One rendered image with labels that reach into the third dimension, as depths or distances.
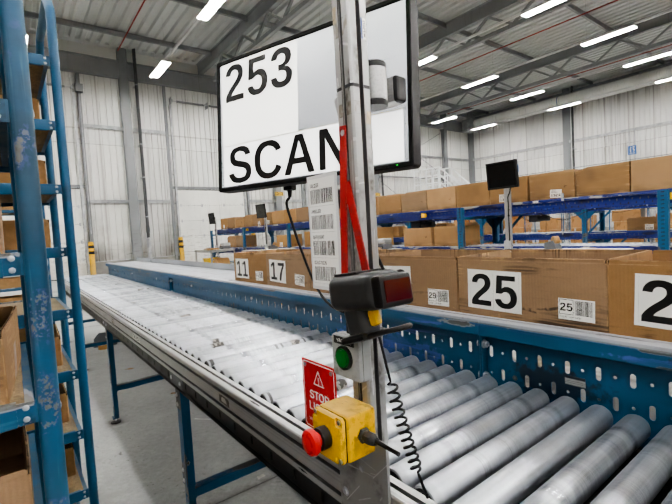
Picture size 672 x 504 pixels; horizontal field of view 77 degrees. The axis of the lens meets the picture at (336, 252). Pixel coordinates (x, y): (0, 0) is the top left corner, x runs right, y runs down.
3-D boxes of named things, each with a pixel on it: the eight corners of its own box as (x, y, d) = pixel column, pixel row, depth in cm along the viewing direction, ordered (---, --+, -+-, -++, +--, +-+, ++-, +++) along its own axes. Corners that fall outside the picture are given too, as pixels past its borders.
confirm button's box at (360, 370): (330, 374, 68) (328, 333, 68) (345, 369, 70) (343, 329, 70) (358, 385, 63) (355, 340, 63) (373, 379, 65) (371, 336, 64)
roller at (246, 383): (234, 402, 116) (230, 384, 118) (373, 358, 148) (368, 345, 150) (241, 398, 113) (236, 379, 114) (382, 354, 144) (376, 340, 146)
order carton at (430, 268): (369, 301, 155) (366, 255, 154) (422, 290, 173) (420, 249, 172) (458, 314, 124) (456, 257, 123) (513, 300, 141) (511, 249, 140)
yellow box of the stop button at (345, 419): (306, 453, 66) (303, 408, 65) (348, 435, 71) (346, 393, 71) (368, 497, 54) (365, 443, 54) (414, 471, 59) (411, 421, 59)
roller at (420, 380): (308, 447, 87) (295, 441, 91) (461, 381, 119) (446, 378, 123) (305, 423, 88) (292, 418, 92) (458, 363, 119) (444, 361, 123)
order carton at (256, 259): (234, 281, 247) (232, 252, 246) (278, 276, 265) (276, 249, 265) (267, 286, 216) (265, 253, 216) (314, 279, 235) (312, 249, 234)
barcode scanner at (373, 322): (388, 351, 52) (376, 268, 53) (332, 347, 62) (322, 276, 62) (424, 340, 56) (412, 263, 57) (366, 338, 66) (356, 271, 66)
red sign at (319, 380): (305, 424, 79) (301, 357, 79) (309, 422, 80) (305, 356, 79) (361, 457, 67) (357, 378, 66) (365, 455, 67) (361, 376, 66)
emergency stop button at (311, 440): (299, 453, 63) (297, 426, 63) (322, 442, 66) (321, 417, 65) (314, 463, 60) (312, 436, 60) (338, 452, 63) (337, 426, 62)
